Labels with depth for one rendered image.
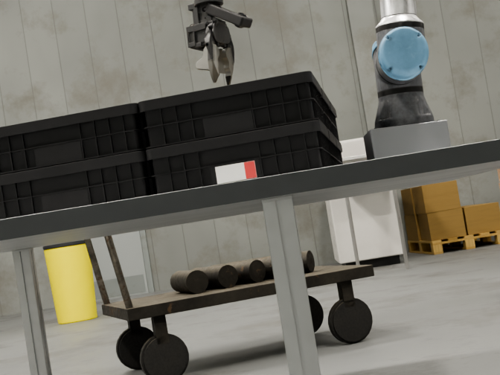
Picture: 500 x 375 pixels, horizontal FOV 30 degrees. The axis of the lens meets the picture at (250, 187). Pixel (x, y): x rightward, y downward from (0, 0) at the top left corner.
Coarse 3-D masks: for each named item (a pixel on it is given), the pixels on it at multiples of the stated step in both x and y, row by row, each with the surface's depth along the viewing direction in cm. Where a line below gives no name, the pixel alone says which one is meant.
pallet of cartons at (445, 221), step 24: (408, 192) 1076; (432, 192) 1009; (456, 192) 1009; (408, 216) 1097; (432, 216) 1008; (456, 216) 1008; (480, 216) 1011; (408, 240) 1118; (432, 240) 1007; (456, 240) 1005; (480, 240) 1072
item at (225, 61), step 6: (228, 48) 230; (222, 54) 229; (228, 54) 229; (222, 60) 231; (228, 60) 229; (222, 66) 231; (228, 66) 229; (222, 72) 231; (228, 72) 229; (228, 78) 229; (228, 84) 229
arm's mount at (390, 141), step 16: (384, 128) 230; (400, 128) 230; (416, 128) 230; (432, 128) 229; (368, 144) 238; (384, 144) 230; (400, 144) 230; (416, 144) 229; (432, 144) 229; (448, 144) 229
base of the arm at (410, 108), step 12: (384, 96) 236; (396, 96) 234; (408, 96) 234; (420, 96) 235; (384, 108) 236; (396, 108) 233; (408, 108) 232; (420, 108) 235; (384, 120) 234; (396, 120) 232; (408, 120) 232; (420, 120) 232; (432, 120) 235
